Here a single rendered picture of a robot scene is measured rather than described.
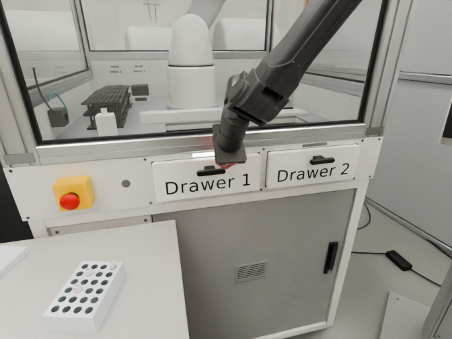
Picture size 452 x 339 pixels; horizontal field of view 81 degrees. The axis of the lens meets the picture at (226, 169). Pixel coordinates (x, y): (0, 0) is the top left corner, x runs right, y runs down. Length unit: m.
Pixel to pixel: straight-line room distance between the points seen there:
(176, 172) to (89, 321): 0.36
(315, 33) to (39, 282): 0.68
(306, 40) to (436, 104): 1.75
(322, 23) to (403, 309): 1.47
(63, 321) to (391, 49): 0.94
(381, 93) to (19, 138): 0.92
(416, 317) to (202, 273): 1.10
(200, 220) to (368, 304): 1.12
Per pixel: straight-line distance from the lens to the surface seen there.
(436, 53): 2.16
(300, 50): 0.44
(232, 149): 0.58
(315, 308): 1.32
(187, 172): 0.70
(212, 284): 1.00
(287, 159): 0.77
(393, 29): 0.89
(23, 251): 0.78
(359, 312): 1.64
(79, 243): 0.76
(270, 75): 0.44
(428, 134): 2.17
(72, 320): 0.55
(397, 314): 1.67
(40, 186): 0.78
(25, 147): 0.75
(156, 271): 0.62
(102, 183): 0.74
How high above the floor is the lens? 1.19
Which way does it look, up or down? 25 degrees down
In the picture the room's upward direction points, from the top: straight up
